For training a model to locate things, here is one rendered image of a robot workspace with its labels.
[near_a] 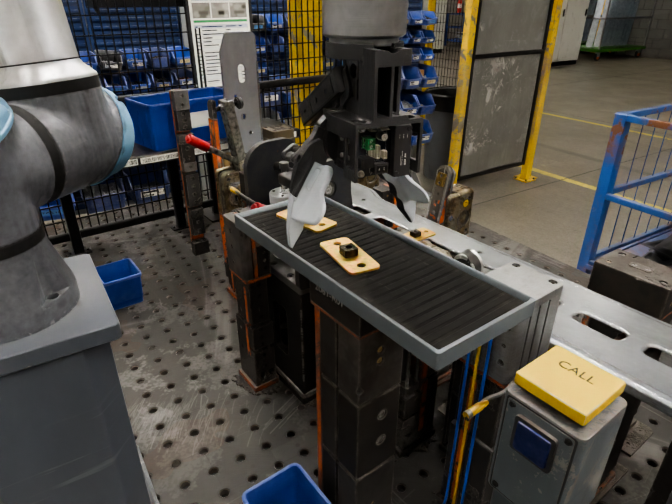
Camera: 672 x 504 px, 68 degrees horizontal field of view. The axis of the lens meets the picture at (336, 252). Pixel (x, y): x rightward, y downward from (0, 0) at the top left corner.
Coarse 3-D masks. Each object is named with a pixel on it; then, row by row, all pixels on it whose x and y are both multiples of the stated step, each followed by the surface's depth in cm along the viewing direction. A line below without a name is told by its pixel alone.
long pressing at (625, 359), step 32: (352, 192) 122; (416, 224) 105; (480, 256) 92; (512, 256) 92; (576, 288) 82; (608, 320) 74; (640, 320) 74; (576, 352) 66; (608, 352) 67; (640, 352) 67; (640, 384) 61
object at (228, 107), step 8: (224, 104) 112; (232, 104) 113; (240, 104) 115; (224, 112) 114; (232, 112) 114; (224, 120) 116; (232, 120) 115; (232, 128) 116; (232, 136) 116; (240, 136) 118; (232, 144) 118; (240, 144) 118; (232, 152) 120; (240, 152) 119; (240, 160) 120
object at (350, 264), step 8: (336, 240) 60; (344, 240) 60; (328, 248) 58; (336, 248) 58; (344, 248) 56; (352, 248) 56; (360, 248) 58; (336, 256) 57; (344, 256) 56; (352, 256) 56; (360, 256) 57; (368, 256) 57; (344, 264) 55; (352, 264) 55; (360, 264) 55; (368, 264) 55; (376, 264) 55; (352, 272) 53; (360, 272) 54
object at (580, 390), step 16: (560, 352) 42; (528, 368) 40; (544, 368) 40; (560, 368) 40; (576, 368) 40; (592, 368) 40; (528, 384) 39; (544, 384) 38; (560, 384) 38; (576, 384) 38; (592, 384) 38; (608, 384) 38; (624, 384) 39; (544, 400) 38; (560, 400) 37; (576, 400) 37; (592, 400) 37; (608, 400) 37; (576, 416) 36; (592, 416) 36
